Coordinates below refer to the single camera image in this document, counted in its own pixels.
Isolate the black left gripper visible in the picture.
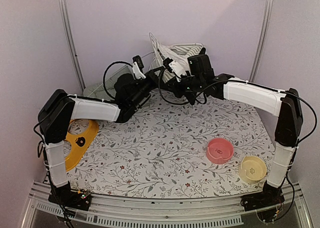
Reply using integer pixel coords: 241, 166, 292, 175
130, 67, 166, 108

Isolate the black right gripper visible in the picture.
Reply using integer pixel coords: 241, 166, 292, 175
165, 70, 204, 98

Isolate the green striped pet tent fabric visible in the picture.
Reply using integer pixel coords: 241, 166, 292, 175
149, 33, 204, 76

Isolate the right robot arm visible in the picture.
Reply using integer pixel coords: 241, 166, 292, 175
168, 54, 303, 206

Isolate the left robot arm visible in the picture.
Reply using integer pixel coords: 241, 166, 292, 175
35, 73, 159, 205

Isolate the pink pet bowl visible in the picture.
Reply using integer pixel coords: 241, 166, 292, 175
206, 138, 234, 164

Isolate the cream pet bowl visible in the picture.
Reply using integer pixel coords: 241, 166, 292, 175
238, 156, 267, 184

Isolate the green checkered cushion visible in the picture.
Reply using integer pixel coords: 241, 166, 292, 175
82, 65, 132, 100

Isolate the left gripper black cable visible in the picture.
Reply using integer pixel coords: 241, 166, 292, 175
102, 60, 135, 98

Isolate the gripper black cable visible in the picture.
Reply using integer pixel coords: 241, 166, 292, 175
157, 67, 226, 106
102, 60, 135, 98

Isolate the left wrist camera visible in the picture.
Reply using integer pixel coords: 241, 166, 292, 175
132, 55, 146, 80

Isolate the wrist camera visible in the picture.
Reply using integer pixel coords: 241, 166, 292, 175
132, 55, 146, 80
162, 58, 190, 83

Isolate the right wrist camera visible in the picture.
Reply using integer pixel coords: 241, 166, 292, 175
162, 58, 190, 83

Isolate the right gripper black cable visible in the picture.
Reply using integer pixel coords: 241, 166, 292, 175
157, 67, 226, 106

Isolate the right aluminium corner post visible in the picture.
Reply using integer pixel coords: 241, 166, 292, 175
249, 0, 274, 82

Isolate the aluminium corner post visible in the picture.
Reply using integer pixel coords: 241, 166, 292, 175
249, 0, 274, 82
58, 0, 86, 91

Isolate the front aluminium rail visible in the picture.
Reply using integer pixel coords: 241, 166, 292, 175
21, 182, 316, 227

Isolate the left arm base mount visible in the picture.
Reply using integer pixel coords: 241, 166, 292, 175
48, 183, 92, 211

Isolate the left aluminium corner post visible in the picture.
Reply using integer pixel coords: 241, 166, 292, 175
58, 0, 86, 91

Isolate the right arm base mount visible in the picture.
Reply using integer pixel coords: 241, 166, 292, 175
240, 182, 285, 211

